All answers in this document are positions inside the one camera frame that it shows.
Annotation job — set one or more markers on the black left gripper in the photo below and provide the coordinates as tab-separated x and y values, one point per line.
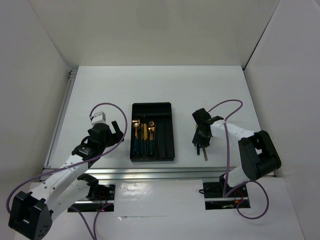
115	137

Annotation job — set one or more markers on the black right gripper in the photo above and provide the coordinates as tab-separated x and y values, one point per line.
204	143

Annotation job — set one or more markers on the gold spoon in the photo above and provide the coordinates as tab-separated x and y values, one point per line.
136	123

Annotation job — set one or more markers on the green handled knife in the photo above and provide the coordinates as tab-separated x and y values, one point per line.
143	139

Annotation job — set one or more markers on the gold fork green handle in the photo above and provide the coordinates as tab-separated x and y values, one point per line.
154	141
151	128

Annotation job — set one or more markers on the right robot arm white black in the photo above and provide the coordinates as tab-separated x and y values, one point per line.
258	155

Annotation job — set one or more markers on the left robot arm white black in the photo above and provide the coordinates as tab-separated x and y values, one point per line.
32	214

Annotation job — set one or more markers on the black cutlery tray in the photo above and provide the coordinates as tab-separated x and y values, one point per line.
161	114

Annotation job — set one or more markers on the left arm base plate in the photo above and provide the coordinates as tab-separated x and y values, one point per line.
105	196

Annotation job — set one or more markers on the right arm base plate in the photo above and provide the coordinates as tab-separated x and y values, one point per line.
213	197

